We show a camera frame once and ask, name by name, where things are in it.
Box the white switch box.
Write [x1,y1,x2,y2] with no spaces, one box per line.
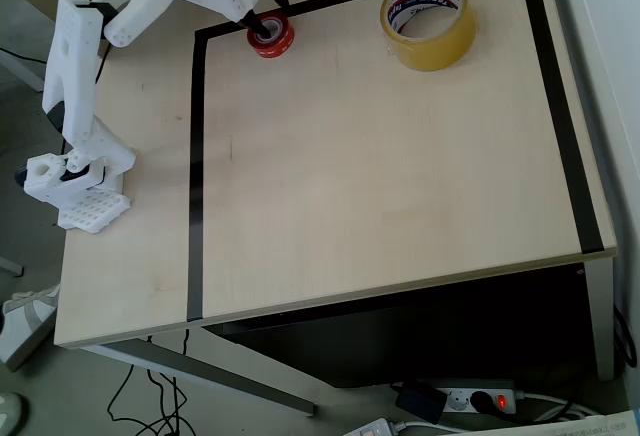
[341,416,397,436]

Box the white grey sneaker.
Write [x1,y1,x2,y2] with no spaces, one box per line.
[0,284,62,374]

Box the black looped cable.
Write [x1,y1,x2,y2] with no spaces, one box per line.
[611,302,639,370]

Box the grey slanted table leg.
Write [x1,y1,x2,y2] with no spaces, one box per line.
[82,328,318,418]

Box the black power adapter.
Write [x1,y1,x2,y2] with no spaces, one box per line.
[394,380,448,425]

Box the thin black cable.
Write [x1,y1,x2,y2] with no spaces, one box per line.
[0,46,50,66]

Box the white power cable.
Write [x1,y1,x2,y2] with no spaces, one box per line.
[513,389,604,423]

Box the white shoe toe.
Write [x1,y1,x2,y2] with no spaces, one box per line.
[0,391,29,436]

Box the yellow packing tape roll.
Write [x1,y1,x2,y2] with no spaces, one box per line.
[379,0,478,73]

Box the black round plug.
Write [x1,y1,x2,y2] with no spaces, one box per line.
[469,389,497,415]

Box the white printed paper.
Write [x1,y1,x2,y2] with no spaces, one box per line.
[439,409,640,436]

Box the white power strip red switch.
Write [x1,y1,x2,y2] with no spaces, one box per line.
[428,379,518,418]

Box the grey metal bar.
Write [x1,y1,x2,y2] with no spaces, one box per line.
[0,254,25,278]

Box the red tape roll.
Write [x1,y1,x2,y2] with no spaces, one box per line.
[246,11,296,60]

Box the white grid base plate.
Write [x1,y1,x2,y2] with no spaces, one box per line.
[57,189,133,234]

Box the grey upright table leg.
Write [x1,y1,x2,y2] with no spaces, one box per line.
[582,258,617,383]

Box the black floor cable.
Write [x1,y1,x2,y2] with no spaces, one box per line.
[147,328,194,436]
[108,363,174,436]

